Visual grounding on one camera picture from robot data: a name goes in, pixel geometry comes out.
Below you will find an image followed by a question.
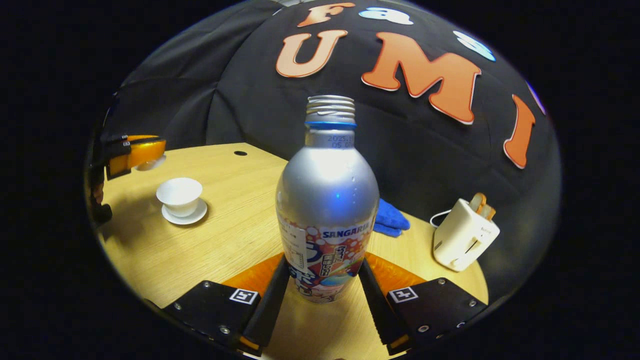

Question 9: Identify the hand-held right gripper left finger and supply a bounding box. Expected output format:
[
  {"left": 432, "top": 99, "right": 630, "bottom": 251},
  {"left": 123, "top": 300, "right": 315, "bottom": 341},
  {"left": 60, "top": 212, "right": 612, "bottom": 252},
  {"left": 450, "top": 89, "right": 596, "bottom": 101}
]
[{"left": 162, "top": 254, "right": 291, "bottom": 357}]

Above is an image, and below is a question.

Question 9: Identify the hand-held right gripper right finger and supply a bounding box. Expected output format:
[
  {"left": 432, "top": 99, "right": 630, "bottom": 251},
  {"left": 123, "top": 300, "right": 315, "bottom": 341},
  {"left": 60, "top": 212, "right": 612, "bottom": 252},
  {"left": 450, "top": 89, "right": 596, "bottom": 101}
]
[{"left": 357, "top": 252, "right": 488, "bottom": 356}]

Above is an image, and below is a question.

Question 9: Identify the white teacup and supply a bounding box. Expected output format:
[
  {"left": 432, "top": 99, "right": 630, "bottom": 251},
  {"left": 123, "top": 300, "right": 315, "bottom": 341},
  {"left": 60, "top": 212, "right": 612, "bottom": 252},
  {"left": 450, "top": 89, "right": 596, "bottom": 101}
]
[{"left": 156, "top": 177, "right": 204, "bottom": 218}]

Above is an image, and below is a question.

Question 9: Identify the silver water bottle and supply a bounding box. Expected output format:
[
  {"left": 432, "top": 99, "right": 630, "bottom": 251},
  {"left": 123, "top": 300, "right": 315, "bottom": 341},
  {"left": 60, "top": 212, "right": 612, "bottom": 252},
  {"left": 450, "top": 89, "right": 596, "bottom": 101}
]
[{"left": 275, "top": 95, "right": 381, "bottom": 304}]

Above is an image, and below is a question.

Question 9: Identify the blue folded towel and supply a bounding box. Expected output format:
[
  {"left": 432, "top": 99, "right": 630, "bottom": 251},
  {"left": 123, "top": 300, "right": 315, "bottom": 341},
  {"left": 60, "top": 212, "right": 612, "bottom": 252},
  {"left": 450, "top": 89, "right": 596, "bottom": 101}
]
[{"left": 372, "top": 198, "right": 411, "bottom": 238}]

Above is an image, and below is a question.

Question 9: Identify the white toaster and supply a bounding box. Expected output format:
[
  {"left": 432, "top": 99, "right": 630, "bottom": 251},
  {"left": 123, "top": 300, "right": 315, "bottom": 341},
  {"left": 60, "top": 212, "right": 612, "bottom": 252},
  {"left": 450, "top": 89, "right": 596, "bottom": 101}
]
[{"left": 432, "top": 198, "right": 501, "bottom": 272}]

